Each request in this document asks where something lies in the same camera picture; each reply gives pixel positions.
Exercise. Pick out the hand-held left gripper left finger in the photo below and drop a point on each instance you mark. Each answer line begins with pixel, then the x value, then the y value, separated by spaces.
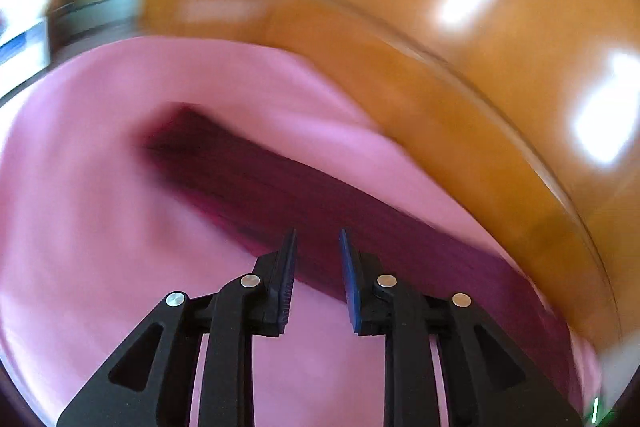
pixel 285 287

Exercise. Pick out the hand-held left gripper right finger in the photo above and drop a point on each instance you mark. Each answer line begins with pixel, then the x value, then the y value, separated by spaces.
pixel 350 292

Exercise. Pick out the plain maroon cloth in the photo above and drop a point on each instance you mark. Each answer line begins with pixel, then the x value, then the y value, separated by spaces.
pixel 280 187

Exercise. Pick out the pink bed sheet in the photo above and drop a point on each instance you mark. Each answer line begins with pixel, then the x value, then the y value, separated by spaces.
pixel 100 217

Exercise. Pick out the glossy wooden wardrobe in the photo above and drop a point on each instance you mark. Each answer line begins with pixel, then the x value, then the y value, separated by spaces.
pixel 500 72

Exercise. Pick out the wooden bed frame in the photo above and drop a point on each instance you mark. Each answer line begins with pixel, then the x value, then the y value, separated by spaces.
pixel 400 82

